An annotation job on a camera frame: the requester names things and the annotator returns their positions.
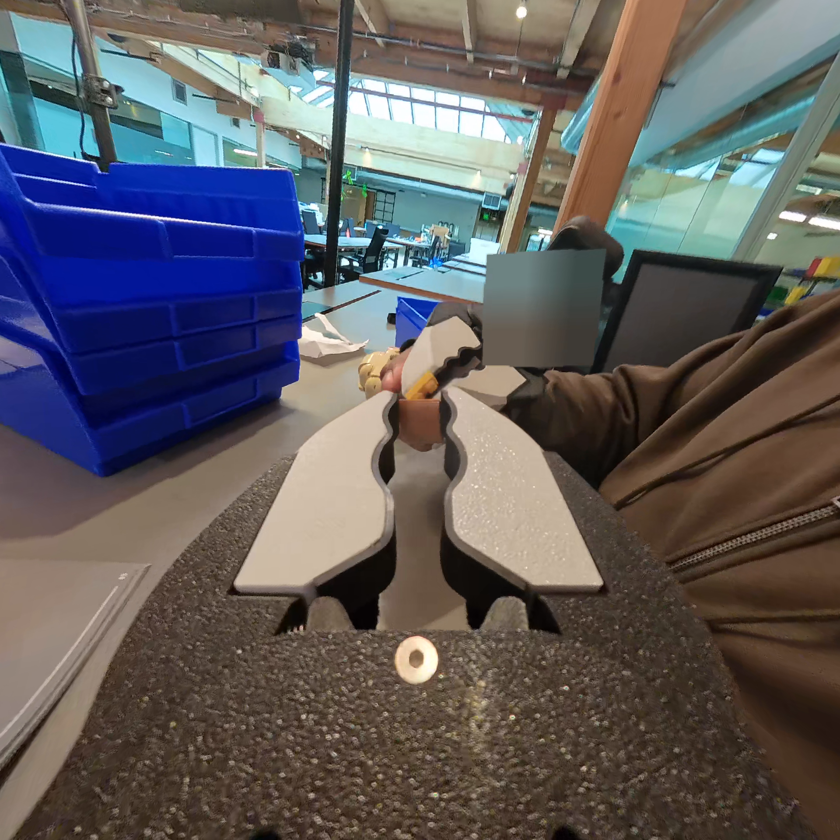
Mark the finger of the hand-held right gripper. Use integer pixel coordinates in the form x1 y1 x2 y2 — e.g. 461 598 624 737
453 364 529 410
394 315 484 397

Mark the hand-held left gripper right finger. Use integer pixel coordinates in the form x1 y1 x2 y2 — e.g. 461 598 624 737
439 386 606 595

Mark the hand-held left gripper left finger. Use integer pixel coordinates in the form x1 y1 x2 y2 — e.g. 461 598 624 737
233 390 399 599

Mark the tan brown brick toy figure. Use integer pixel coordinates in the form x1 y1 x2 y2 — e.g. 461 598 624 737
357 347 403 399

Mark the grey instruction booklet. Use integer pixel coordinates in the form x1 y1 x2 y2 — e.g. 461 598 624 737
0 560 152 769

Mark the person's right forearm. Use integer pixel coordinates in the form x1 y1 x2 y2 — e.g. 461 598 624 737
506 355 710 489

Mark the grey desk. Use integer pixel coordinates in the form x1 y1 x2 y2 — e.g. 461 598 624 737
0 283 618 840

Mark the person's right hand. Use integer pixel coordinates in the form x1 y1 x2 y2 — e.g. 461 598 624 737
378 348 454 454

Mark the small blue storage bin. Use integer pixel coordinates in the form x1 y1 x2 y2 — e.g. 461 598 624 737
394 294 447 350

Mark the long wooden table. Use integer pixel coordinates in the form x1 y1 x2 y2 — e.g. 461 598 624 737
357 266 489 309

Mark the wooden pillar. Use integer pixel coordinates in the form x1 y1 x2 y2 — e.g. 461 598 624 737
499 108 557 253
552 0 689 237

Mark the torn white paper bag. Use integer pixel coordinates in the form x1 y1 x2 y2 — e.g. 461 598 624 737
300 313 371 364

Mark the black office chair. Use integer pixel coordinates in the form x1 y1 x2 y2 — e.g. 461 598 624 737
355 226 392 274

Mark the large black screen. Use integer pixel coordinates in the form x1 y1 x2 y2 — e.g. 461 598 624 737
594 250 784 375

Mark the person's brown jacket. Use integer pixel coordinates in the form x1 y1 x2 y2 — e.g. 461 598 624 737
598 289 840 840

